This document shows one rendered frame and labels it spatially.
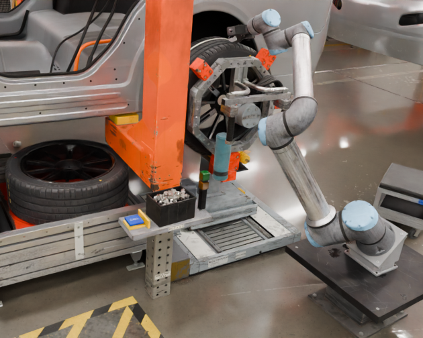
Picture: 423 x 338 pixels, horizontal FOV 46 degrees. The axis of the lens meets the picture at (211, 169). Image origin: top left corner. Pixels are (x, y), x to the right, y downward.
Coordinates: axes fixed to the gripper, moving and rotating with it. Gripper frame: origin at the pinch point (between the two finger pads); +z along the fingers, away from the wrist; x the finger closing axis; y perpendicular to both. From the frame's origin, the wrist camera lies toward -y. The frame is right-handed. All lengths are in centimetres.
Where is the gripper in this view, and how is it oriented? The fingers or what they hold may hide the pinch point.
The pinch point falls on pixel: (229, 38)
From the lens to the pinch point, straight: 282.7
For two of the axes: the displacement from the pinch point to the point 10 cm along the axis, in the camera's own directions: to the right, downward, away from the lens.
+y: 8.5, -1.1, 5.2
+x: -1.3, -9.9, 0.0
